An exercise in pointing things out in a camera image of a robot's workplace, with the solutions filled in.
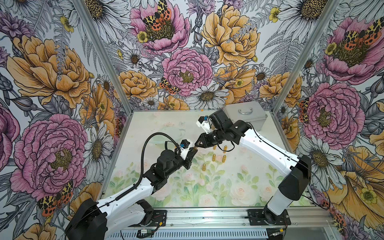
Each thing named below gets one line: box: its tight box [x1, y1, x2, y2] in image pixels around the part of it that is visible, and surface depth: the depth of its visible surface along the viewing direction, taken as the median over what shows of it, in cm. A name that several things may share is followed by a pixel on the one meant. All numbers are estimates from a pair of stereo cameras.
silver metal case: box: [223, 100, 268, 132], surface depth 102 cm
